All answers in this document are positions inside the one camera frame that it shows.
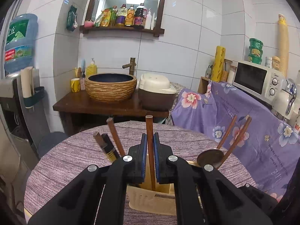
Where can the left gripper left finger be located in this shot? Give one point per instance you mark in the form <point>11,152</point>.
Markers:
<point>96,195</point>

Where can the grey water dispenser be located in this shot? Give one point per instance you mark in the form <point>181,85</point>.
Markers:
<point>25,118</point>

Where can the yellow soap bottle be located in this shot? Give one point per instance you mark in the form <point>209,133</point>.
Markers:
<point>91,69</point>

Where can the woven pattern basin sink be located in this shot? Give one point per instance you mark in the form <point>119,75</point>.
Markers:
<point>110,87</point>

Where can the steel round soup spoon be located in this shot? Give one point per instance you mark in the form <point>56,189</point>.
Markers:
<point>210,157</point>

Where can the white thermos kettle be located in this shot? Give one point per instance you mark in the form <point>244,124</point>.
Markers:
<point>284,102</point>

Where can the blue water jug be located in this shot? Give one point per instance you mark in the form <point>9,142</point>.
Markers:
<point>20,43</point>

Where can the cream plastic utensil holder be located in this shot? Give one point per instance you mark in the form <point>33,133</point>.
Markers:
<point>159,201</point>

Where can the green hanging packet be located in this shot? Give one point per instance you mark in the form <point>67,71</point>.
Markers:
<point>72,24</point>

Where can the reddish brown chopstick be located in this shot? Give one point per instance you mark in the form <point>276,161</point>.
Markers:
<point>149,132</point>

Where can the bronze faucet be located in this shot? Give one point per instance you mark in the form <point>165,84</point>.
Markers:
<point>130,66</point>

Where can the paper cup holder tube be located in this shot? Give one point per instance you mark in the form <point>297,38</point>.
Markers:
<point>31,95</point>

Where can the wooden framed mirror shelf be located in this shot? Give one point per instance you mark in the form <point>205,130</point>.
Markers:
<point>124,15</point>

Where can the dark purple chopstick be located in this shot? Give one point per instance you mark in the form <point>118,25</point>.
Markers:
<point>98,138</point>

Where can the yellow label oil bottle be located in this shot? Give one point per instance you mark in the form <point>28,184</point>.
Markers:
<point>130,16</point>

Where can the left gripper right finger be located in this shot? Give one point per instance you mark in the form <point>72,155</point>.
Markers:
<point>204,195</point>

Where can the dark soy sauce bottle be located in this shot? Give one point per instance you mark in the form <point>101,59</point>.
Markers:
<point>140,17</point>

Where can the dark wooden sink counter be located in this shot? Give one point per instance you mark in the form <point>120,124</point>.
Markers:
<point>78,112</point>

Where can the brown wooden chopstick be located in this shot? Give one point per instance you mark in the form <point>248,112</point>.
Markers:
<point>115,136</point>

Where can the purple floral cloth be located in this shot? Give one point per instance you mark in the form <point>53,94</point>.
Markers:
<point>269,149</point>

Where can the white brown rice cooker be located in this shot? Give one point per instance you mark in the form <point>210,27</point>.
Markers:
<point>155,92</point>

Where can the white microwave oven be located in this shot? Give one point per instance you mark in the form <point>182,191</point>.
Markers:
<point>259,81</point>

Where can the light brown chopstick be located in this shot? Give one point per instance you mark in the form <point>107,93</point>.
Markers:
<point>236,141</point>

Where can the tall paper cup stack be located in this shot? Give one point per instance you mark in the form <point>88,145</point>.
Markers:
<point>283,43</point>

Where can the yellow wrap roll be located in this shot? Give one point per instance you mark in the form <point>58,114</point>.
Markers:
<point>218,64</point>

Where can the yellow mug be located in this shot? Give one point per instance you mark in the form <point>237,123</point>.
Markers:
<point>75,85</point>

